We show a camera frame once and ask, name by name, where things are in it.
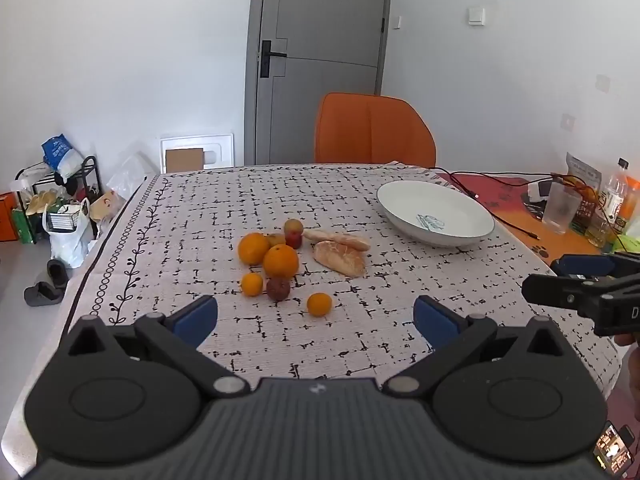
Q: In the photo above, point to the red orange table mat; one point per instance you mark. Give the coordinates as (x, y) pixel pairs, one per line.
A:
(505, 200)

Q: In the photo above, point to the white plastic bag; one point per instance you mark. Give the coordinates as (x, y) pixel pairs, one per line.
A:
(70, 247)

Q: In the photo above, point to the black shoe rack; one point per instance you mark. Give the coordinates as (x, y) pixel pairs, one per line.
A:
(92, 170)

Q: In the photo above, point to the clear plastic cup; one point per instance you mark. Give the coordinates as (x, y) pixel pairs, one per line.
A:
(561, 207)

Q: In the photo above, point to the white device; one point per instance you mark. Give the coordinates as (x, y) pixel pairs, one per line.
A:
(540, 192)

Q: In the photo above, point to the large orange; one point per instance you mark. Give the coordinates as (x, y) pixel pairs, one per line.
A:
(253, 249)
(281, 261)

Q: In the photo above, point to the long bread roll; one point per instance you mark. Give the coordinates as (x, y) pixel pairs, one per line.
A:
(335, 239)

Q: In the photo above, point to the black patterned tablecloth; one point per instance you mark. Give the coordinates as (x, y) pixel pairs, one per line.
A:
(200, 210)

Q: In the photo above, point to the white foam packaging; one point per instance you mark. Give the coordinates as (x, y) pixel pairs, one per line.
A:
(220, 145)

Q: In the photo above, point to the small yellow fruit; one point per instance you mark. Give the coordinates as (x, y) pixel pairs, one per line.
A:
(275, 239)

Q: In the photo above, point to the grey snack packet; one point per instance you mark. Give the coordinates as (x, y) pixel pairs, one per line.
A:
(585, 170)

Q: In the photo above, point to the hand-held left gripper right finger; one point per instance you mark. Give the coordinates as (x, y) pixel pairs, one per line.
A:
(435, 320)

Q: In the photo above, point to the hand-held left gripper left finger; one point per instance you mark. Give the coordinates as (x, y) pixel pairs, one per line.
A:
(197, 317)

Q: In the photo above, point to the orange chair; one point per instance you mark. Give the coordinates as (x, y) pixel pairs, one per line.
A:
(372, 130)

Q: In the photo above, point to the white wall socket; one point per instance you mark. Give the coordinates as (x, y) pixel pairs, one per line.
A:
(568, 122)
(603, 83)

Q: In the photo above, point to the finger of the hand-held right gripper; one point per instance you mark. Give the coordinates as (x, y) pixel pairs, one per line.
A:
(550, 290)
(582, 265)

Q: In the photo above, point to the white plate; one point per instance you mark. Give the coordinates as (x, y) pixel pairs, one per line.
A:
(435, 202)

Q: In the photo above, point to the blue white bag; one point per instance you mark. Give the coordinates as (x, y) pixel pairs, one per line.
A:
(60, 152)

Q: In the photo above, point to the thick bread roll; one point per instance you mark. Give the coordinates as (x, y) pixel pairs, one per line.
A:
(340, 259)

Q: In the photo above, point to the small tangerine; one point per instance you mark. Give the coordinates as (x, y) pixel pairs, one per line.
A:
(252, 284)
(319, 304)

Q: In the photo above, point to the orange box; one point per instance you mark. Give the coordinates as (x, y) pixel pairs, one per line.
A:
(7, 217)

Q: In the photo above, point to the grey door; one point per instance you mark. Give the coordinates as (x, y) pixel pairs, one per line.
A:
(325, 35)

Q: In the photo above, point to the white light switch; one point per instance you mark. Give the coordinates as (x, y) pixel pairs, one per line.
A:
(476, 15)

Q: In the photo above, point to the dark slipper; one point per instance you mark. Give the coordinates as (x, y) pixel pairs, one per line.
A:
(42, 295)
(57, 272)

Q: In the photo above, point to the red yellow peach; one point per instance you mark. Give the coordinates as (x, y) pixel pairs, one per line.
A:
(293, 231)

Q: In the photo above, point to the person's right hand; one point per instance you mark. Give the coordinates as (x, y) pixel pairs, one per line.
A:
(628, 340)

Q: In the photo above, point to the clear plastic bag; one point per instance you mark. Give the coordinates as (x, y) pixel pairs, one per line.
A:
(127, 175)

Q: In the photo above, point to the smartphone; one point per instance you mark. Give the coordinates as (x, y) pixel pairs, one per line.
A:
(612, 450)

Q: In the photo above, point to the brown cardboard piece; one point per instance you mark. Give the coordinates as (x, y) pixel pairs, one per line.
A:
(185, 160)

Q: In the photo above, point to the dark purple passion fruit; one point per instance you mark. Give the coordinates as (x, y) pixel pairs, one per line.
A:
(278, 289)

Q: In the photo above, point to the plastic bottle with orange label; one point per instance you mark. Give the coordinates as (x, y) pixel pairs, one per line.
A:
(615, 195)

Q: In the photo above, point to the black round pad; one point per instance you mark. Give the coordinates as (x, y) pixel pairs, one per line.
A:
(530, 207)

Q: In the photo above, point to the green box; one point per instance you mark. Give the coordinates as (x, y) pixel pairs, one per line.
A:
(22, 227)

